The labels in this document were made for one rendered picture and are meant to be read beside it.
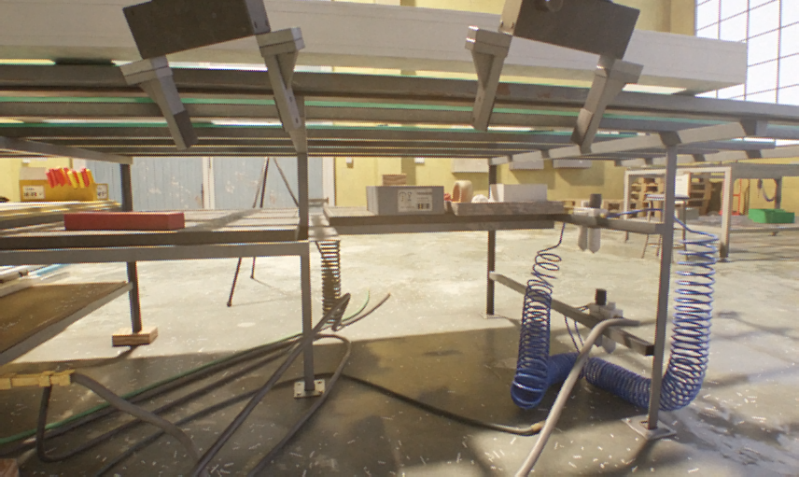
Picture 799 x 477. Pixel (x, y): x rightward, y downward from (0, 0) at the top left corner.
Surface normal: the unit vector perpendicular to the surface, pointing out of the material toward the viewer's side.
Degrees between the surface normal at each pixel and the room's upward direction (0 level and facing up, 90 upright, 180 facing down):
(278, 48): 114
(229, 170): 90
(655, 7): 90
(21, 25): 90
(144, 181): 90
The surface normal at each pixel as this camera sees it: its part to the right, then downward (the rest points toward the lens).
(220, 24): -0.07, 0.49
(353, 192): 0.22, 0.10
